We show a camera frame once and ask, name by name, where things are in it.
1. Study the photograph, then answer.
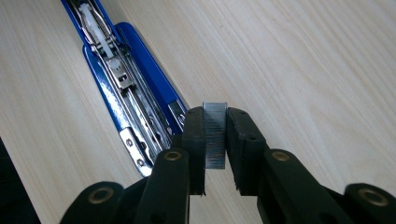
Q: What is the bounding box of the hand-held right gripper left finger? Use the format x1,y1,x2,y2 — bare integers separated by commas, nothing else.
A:
169,105,207,197

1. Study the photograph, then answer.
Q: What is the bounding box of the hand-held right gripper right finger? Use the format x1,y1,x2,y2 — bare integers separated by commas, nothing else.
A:
225,106,271,198

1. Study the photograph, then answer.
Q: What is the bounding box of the silver staple strip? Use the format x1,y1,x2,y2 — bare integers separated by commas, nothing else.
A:
202,101,229,171

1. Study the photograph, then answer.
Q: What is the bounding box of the blue stapler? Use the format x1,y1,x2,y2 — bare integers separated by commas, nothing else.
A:
60,0,190,178

